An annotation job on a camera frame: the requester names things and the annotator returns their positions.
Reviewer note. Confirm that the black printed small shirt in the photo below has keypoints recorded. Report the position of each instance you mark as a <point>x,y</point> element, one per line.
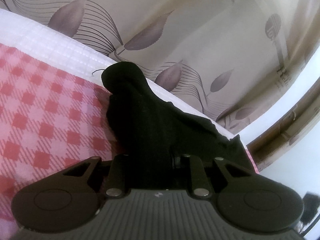
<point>152,133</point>

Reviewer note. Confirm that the brown wooden door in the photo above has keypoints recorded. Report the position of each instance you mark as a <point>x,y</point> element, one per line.
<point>269,146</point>

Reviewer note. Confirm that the black device with lenses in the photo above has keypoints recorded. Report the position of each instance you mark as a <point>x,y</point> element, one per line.
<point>310,216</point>

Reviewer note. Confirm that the beige leaf pattern curtain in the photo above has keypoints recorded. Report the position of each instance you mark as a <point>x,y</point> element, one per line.
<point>230,59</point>

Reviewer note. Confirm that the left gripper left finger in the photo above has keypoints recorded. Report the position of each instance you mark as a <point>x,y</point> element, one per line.
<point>118,183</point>

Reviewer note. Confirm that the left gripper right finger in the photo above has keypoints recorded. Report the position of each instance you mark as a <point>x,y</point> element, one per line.
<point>191,176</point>

